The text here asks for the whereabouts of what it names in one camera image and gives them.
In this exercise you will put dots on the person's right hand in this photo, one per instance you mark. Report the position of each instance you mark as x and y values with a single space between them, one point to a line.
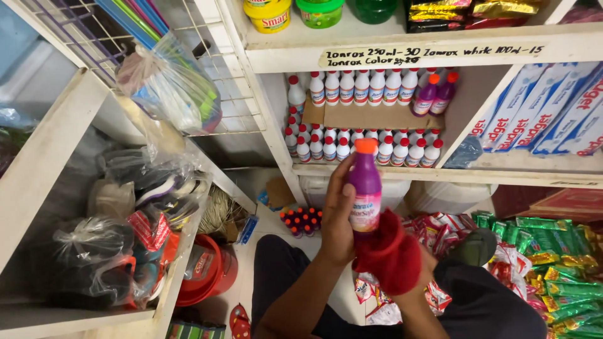
427 273

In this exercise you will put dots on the person's left hand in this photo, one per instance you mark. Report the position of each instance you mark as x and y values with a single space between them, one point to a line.
335 226

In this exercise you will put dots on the red cloth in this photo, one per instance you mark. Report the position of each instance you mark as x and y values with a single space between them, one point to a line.
388 254

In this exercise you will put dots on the purple bottle pink label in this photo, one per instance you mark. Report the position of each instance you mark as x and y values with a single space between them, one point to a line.
365 188

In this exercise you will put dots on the cluster of purple floor bottles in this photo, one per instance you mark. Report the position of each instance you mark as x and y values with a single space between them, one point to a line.
304 222

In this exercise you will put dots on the white plastic container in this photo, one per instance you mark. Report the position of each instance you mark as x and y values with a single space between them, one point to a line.
320 190

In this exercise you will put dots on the heap of red white sachets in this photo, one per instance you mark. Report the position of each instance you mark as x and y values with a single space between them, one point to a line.
438 230

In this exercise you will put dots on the olive grey slipper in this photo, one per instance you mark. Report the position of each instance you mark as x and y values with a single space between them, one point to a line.
473 247

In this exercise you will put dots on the person's dark trousers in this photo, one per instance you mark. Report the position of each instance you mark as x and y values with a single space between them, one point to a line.
471 306

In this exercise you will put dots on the brown cardboard piece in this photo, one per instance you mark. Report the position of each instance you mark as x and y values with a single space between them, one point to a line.
280 193

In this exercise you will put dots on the blue white packet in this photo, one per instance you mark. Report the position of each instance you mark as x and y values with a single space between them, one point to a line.
248 229

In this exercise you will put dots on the cluster of small white bottles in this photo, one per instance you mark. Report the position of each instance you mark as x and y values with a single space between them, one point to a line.
400 150

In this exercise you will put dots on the brown cardboard sheet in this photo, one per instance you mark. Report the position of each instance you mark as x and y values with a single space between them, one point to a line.
377 117

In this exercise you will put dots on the bundle of beige twine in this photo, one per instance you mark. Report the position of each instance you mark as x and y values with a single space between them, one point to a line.
217 212

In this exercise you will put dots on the dark blue plastic bag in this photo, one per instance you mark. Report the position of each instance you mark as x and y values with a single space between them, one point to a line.
464 153

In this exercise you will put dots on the red plastic bucket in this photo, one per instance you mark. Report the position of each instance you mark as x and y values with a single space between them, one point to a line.
212 273

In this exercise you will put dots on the red patterned slipper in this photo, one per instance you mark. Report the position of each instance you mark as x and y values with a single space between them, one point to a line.
240 322

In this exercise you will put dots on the heap of green sachets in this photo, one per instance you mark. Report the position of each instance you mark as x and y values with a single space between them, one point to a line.
565 263

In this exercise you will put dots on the maroon box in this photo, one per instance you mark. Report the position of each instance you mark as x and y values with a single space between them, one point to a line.
551 205

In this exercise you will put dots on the row of white bleach bottles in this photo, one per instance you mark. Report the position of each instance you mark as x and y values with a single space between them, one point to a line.
360 87

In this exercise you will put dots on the purple bottle orange cap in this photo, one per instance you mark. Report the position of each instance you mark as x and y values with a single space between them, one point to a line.
425 96
445 94

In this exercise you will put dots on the striped green bag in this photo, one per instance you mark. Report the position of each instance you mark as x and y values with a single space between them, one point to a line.
195 331

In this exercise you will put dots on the white wooden shelf unit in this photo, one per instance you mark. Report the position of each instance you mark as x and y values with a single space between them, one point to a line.
282 56

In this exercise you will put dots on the clear bag of slippers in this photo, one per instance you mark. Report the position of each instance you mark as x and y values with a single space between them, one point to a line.
155 183

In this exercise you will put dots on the red white packet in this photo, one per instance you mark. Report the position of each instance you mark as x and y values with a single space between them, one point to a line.
150 230

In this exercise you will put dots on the row of blue white boxes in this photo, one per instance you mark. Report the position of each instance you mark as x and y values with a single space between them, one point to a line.
541 113

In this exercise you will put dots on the green plastic tub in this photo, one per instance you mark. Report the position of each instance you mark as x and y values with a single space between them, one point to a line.
320 14

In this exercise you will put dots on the clear hanging plastic bag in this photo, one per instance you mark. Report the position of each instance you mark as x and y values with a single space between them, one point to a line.
169 89

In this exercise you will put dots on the green plastic bottle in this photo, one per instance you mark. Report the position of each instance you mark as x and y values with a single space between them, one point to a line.
372 10

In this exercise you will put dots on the yellow plastic tub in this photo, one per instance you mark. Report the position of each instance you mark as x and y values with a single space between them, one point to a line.
267 16

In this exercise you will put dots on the stack of gold black packets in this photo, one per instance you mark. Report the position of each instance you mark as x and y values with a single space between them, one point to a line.
438 16

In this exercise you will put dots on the clear bag of dark items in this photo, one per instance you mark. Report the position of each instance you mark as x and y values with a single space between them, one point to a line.
89 263

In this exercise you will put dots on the bundle of coloured plastic sticks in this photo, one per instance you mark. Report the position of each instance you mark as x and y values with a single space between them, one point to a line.
132 21

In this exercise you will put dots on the white wooden side shelf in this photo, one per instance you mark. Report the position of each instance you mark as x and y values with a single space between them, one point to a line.
47 141

